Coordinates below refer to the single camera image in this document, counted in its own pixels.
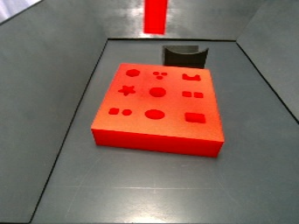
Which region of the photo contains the tall red arch peg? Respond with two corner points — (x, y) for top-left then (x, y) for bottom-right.
(144, 0), (168, 35)

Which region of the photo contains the red shape sorting board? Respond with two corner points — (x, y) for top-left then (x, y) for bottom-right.
(91, 64), (224, 158)

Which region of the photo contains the black curved holder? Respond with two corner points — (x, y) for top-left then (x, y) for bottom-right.
(163, 45), (210, 68)

